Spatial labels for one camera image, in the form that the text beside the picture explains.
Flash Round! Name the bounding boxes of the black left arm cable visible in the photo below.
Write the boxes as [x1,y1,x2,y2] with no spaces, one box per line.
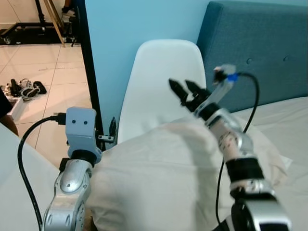
[18,113,66,231]

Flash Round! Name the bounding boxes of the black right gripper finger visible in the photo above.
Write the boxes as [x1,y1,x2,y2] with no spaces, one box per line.
[185,80,206,99]
[168,79,189,105]

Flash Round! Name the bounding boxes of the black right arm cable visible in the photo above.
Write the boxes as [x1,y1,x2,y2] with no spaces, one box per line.
[215,72,261,227]

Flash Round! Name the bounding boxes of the blue-grey padded headboard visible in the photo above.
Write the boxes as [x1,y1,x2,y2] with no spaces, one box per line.
[196,0,308,114]

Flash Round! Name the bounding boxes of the wooden stand leg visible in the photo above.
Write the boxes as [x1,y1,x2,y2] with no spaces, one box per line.
[43,0,66,48]

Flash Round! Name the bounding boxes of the white plastic chair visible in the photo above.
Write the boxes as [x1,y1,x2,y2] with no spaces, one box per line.
[117,39,207,145]

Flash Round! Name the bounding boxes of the white bed sheet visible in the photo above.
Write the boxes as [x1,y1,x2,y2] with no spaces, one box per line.
[230,96,308,231]

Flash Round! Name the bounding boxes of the small white box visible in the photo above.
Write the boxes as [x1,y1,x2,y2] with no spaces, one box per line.
[7,96,26,122]

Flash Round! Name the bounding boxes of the black shoe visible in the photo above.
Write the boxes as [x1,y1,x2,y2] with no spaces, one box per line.
[32,82,47,95]

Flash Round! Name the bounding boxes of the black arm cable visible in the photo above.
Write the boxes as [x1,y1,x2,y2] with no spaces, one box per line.
[215,72,261,227]
[18,113,66,231]

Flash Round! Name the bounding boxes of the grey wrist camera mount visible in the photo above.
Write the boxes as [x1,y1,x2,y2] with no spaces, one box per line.
[195,65,237,117]
[65,107,103,163]

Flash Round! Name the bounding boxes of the black floor platform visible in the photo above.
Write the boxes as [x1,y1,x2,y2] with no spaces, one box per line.
[0,0,80,47]

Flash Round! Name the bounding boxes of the black partition edge post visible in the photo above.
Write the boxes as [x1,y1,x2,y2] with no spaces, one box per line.
[75,0,104,145]

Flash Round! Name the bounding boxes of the pale soft pillow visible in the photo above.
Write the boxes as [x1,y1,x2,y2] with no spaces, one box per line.
[86,115,293,231]

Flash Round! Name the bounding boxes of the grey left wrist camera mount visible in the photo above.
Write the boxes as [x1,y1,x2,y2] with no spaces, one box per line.
[65,107,103,163]

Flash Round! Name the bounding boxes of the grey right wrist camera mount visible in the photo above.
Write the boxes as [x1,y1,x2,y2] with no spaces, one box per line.
[195,65,237,117]

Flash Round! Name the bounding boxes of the white smooth furniture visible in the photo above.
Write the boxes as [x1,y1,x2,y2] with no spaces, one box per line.
[0,123,61,231]

